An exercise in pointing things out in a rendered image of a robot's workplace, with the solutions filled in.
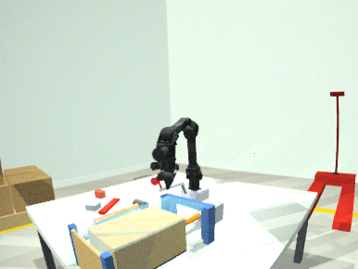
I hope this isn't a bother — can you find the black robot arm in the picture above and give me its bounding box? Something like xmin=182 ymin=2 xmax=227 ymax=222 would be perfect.
xmin=150 ymin=117 xmax=203 ymax=191

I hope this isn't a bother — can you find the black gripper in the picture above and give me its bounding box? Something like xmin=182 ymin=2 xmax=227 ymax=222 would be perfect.
xmin=157 ymin=158 xmax=179 ymax=190

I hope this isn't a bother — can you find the clear-panelled rack with blue frame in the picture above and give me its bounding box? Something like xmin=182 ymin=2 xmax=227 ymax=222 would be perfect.
xmin=68 ymin=195 xmax=212 ymax=269

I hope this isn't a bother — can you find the mallet with wooden handle and black head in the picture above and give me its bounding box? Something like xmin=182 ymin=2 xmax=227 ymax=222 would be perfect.
xmin=95 ymin=199 xmax=146 ymax=220

